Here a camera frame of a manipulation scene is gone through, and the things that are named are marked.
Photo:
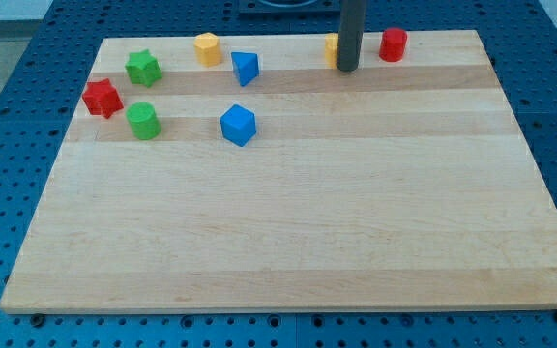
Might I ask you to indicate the blue cube block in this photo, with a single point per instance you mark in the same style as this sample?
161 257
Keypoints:
238 125

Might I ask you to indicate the red cylinder block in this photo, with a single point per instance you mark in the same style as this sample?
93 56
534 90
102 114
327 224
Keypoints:
393 43

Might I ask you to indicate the green star block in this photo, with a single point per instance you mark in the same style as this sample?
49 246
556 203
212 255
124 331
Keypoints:
143 68

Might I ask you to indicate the yellow block behind rod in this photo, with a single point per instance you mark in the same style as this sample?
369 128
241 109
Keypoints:
330 49

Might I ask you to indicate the red star block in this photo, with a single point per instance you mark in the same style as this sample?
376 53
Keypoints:
102 98

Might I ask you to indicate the blue triangular prism block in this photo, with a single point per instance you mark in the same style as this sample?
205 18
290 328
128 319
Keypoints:
245 67

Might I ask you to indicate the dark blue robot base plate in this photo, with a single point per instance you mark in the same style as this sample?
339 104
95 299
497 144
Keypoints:
287 7

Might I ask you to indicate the yellow hexagonal block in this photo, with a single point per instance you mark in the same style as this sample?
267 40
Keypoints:
207 49

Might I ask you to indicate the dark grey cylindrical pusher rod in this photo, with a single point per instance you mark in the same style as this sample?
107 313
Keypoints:
350 34

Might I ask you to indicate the light wooden board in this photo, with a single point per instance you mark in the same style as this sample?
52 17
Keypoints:
403 186

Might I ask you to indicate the green cylinder block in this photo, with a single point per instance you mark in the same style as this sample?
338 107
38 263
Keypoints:
143 120

